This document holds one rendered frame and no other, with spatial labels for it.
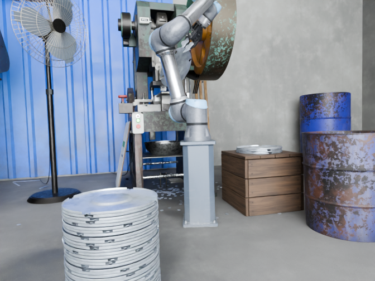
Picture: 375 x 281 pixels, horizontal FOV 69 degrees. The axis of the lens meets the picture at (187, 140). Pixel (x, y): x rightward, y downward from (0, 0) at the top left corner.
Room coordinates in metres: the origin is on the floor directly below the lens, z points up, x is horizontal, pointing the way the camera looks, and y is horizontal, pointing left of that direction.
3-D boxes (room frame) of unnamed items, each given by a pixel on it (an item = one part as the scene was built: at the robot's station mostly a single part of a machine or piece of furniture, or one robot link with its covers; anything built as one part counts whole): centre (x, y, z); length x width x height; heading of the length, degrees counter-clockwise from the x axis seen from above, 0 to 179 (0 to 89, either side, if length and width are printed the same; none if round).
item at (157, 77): (2.18, 0.18, 1.04); 0.17 x 0.15 x 0.30; 15
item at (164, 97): (2.05, 0.14, 0.72); 0.25 x 0.14 x 0.14; 15
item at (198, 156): (1.49, -0.06, 0.23); 0.19 x 0.19 x 0.45; 89
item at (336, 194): (1.34, -0.79, 0.24); 0.42 x 0.42 x 0.48
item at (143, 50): (2.36, 0.22, 0.83); 0.79 x 0.43 x 1.34; 15
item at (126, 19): (2.17, 0.43, 1.31); 0.22 x 0.12 x 0.22; 15
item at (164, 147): (2.22, 0.19, 0.36); 0.34 x 0.34 x 0.10
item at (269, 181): (1.77, -0.46, 0.18); 0.40 x 0.38 x 0.35; 13
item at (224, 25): (2.41, -0.11, 1.33); 1.03 x 0.28 x 0.82; 15
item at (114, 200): (0.85, 0.25, 0.31); 0.29 x 0.29 x 0.01
